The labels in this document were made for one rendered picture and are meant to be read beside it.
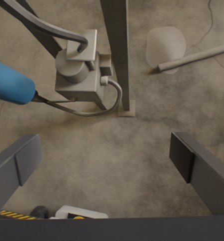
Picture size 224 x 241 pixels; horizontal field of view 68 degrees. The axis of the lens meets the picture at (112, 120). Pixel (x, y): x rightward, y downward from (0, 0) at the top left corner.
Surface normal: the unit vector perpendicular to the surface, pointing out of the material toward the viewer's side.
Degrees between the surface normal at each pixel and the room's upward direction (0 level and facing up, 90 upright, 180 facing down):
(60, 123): 0
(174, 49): 15
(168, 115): 0
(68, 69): 0
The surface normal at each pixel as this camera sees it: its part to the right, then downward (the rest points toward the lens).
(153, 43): -0.35, -0.14
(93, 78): -0.11, -0.12
